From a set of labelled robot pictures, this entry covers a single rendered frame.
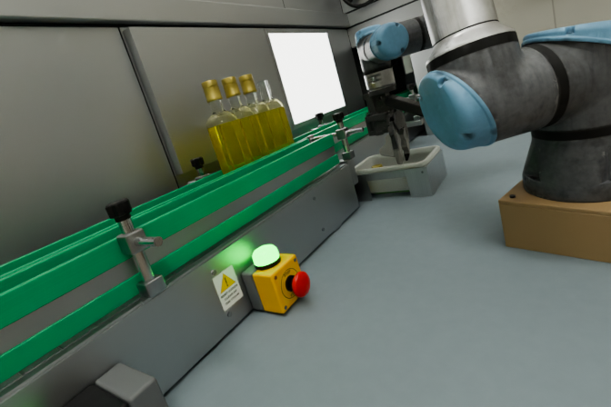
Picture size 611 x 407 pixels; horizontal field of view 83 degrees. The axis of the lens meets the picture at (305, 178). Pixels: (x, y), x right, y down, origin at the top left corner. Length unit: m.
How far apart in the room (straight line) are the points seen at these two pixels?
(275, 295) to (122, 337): 0.21
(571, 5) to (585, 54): 2.75
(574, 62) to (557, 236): 0.24
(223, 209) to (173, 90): 0.40
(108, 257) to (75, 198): 0.31
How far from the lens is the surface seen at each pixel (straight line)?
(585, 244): 0.61
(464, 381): 0.44
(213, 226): 0.59
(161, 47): 0.93
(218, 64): 1.03
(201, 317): 0.57
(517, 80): 0.51
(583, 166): 0.60
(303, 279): 0.57
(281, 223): 0.68
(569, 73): 0.55
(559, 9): 3.34
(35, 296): 0.48
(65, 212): 0.79
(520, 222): 0.63
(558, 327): 0.50
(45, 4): 0.86
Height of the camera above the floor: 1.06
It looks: 12 degrees down
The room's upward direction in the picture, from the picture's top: 16 degrees counter-clockwise
